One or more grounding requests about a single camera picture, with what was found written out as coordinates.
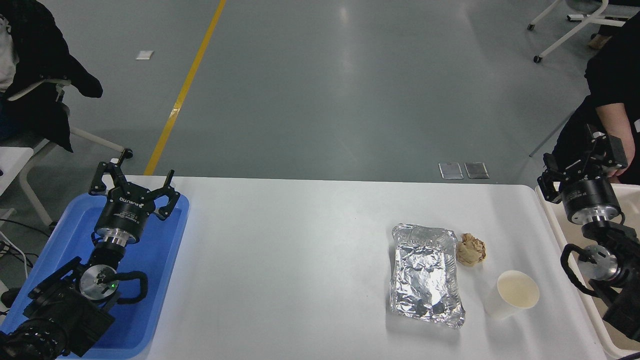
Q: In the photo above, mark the person's hand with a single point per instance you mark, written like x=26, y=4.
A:
x=631, y=155

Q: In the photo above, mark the white side table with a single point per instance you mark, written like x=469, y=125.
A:
x=12, y=165

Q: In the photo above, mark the white paper cup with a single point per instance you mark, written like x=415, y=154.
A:
x=515, y=292

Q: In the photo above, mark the white rolling frame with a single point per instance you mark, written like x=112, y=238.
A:
x=570, y=34

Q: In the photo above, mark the person's forearm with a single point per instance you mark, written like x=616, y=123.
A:
x=616, y=120

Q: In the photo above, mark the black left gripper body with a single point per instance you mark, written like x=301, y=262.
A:
x=125, y=212

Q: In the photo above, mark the seated person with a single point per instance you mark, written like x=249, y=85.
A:
x=40, y=50

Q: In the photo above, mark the crumpled foil tray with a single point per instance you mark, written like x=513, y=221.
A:
x=425, y=270

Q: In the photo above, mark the large pale bin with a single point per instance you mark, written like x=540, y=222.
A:
x=552, y=225

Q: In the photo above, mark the blue plastic tray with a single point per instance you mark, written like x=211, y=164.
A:
x=160, y=260

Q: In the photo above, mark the white chair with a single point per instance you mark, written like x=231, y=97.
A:
x=98, y=141

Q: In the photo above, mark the crumpled tan paper ball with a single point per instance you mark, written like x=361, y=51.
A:
x=470, y=250

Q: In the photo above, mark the metal floor plate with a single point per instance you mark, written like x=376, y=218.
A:
x=477, y=170
x=451, y=170

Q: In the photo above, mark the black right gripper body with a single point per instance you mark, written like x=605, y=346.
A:
x=590, y=197

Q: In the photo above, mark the tan shoe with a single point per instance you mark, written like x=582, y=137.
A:
x=599, y=42

